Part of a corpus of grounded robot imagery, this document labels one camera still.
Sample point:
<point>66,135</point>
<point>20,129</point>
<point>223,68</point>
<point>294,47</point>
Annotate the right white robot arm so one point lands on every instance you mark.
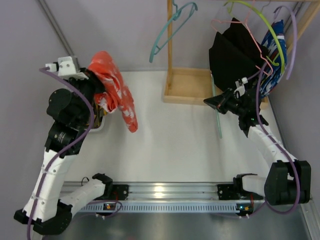
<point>288,180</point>

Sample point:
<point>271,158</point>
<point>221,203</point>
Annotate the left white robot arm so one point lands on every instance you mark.
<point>71,108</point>

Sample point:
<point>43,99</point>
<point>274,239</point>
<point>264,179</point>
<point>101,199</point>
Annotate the grey slotted cable duct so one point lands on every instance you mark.
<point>162,207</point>

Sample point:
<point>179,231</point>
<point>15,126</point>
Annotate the teal plastic hanger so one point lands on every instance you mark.
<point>174,13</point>

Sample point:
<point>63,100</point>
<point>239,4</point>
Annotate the wooden clothes rack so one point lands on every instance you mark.
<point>191,86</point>

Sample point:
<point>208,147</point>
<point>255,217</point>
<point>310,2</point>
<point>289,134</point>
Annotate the black trousers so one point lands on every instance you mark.
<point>234,55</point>

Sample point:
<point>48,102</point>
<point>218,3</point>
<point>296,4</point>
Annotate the blue patterned trousers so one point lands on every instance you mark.
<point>269,83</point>

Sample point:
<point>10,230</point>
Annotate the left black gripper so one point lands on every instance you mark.
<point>88,81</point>

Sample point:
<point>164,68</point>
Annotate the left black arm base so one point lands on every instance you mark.
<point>119,192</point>

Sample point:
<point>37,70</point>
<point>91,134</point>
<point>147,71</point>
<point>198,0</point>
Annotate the pink hanger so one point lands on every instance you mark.
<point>245,24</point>

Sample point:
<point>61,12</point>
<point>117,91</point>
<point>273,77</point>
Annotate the red white trousers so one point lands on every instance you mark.
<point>116,94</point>

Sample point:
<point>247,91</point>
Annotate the white plastic basket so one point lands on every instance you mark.
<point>98,125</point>

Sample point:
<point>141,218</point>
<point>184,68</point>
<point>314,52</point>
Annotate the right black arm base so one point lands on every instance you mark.
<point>228,191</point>

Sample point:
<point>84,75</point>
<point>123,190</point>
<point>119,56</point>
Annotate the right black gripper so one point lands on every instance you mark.
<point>225,101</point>

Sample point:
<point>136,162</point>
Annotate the camouflage trousers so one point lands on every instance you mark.
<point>99,116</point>

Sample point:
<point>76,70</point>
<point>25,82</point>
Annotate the aluminium mounting rail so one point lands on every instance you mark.
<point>175,191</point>

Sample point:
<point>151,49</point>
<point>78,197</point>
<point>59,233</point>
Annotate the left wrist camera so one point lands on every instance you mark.
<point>67,67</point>

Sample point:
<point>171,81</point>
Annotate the lime green hanger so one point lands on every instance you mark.
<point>270,28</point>

